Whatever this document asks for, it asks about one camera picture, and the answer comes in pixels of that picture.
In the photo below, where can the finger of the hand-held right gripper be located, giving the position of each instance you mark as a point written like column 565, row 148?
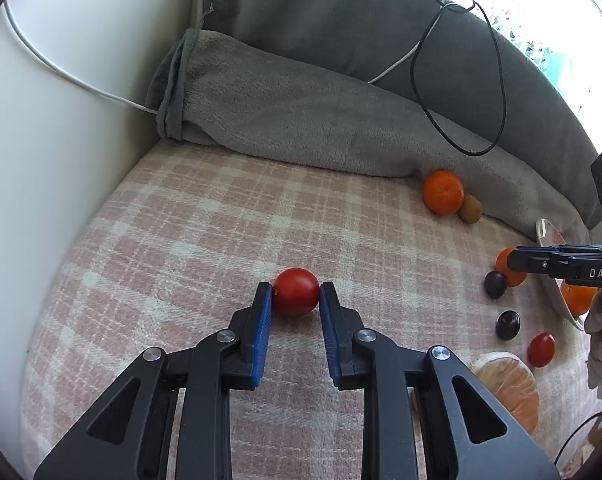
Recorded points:
column 536, row 264
column 581, row 248

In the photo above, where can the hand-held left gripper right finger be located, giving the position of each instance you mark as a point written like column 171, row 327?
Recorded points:
column 328, row 330

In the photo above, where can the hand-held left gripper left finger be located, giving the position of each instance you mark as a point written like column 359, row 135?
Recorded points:
column 264, row 320

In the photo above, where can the small smooth mandarin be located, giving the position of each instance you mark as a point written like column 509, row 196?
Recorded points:
column 505, row 260

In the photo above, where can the floral white plate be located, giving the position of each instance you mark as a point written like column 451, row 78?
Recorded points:
column 548, row 232

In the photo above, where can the red cherry tomato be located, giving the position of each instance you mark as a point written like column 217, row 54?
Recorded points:
column 296, row 291

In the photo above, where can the dark purple plum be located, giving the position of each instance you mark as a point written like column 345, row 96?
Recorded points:
column 495, row 285
column 508, row 324

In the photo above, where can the brown kiwi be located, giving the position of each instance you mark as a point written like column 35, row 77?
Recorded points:
column 471, row 210

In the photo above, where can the small red tomato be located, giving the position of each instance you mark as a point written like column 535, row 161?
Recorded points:
column 541, row 350

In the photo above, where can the large bumpy mandarin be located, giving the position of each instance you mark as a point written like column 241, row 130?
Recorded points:
column 443, row 192

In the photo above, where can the large glossy orange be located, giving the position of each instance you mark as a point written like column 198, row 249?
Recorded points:
column 578, row 299

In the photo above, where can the teal bottle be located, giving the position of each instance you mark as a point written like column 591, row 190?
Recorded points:
column 562, row 67

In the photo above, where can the light grey folded blanket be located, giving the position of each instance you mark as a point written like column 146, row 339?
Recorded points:
column 291, row 105

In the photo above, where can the dark grey blanket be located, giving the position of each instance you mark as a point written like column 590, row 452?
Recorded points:
column 331, row 10

